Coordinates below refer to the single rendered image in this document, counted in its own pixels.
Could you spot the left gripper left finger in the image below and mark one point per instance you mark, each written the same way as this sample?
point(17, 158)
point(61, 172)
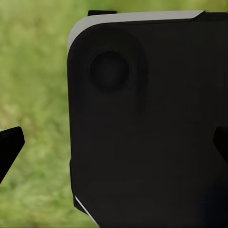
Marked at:
point(11, 142)

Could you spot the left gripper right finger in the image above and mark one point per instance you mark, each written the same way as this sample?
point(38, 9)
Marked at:
point(220, 140)

